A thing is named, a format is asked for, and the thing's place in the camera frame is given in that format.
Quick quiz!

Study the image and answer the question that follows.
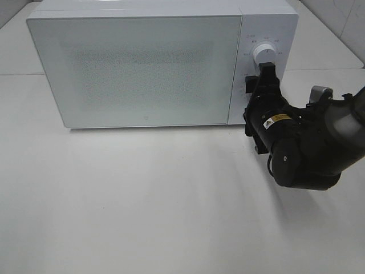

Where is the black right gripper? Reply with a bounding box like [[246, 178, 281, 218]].
[[244, 62, 299, 155]]

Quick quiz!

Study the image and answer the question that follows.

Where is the white microwave oven body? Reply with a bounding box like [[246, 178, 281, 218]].
[[26, 1, 299, 126]]

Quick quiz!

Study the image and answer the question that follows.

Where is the upper white power knob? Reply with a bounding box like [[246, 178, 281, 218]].
[[252, 41, 277, 68]]

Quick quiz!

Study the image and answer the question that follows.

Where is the white microwave door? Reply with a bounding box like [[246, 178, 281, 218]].
[[27, 15, 241, 128]]

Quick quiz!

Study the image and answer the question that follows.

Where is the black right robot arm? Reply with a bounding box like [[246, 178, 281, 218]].
[[243, 62, 364, 191]]

